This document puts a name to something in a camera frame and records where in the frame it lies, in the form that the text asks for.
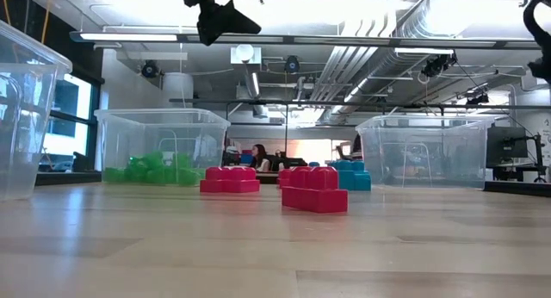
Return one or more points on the silver ceiling ducts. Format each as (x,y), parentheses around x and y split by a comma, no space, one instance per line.
(344,70)

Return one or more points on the large window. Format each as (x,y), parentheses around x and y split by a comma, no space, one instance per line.
(64,138)

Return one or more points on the thin black horizontal bar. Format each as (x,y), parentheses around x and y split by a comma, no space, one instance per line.
(258,101)

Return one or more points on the clear plastic storage bin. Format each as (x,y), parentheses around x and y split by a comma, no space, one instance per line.
(26,117)
(172,126)
(430,138)

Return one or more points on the black overhead frame beam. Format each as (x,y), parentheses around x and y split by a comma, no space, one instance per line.
(327,40)

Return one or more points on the person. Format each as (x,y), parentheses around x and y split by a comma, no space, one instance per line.
(259,153)

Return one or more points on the white round ceiling lamp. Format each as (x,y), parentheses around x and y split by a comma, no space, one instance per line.
(244,52)

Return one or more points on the black round ceiling device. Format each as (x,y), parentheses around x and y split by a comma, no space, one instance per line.
(292,64)
(150,69)

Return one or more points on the black track light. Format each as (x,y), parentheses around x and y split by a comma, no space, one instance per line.
(437,65)
(478,99)

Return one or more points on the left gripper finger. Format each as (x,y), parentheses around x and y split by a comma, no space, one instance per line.
(224,24)

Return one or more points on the white light strip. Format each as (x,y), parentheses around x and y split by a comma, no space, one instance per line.
(129,37)
(424,51)

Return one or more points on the white cylindrical column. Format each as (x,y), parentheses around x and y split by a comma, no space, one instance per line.
(178,89)

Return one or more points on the black background robot equipment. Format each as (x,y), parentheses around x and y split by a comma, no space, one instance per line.
(295,162)

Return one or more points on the black computer monitor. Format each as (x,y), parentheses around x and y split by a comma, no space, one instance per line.
(505,145)

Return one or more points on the short green building block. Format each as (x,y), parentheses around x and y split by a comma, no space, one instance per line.
(183,161)
(154,159)
(162,176)

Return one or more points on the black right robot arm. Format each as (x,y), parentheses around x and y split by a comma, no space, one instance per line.
(544,70)

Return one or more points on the long green building block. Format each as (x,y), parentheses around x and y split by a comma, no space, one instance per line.
(191,177)
(135,171)
(114,176)

